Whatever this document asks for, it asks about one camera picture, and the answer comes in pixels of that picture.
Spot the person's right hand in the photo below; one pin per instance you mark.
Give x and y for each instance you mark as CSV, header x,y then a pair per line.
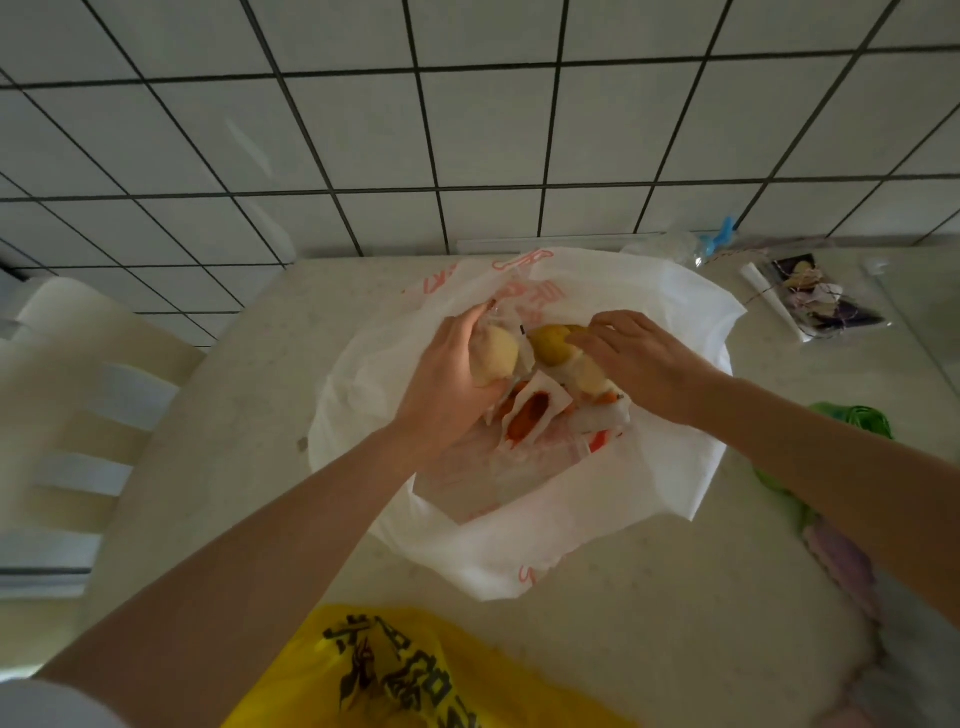
x,y
660,375

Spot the person's left hand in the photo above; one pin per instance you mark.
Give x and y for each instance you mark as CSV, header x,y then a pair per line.
x,y
442,397

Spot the orange sausages bunch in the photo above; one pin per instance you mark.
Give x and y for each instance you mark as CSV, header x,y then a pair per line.
x,y
529,416

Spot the white plastic bag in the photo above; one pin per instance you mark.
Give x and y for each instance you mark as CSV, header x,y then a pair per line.
x,y
660,465

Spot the yellow lemon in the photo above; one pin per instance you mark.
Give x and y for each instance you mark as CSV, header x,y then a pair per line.
x,y
547,346

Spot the yellow plastic bag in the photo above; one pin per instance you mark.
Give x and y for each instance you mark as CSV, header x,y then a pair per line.
x,y
300,675

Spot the person's right forearm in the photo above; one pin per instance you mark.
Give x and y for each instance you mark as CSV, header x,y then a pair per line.
x,y
840,480

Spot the person's left forearm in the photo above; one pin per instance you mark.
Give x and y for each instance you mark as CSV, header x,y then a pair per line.
x,y
225,585

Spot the green bag roll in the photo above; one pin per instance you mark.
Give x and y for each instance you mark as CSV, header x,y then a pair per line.
x,y
862,421

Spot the small clear blue-cap bottle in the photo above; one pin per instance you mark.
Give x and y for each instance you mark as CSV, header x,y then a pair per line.
x,y
690,244

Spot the round dining table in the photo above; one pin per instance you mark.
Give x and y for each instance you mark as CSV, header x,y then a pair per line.
x,y
675,600

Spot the white slatted chair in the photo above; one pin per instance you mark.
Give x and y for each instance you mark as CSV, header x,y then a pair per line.
x,y
75,330

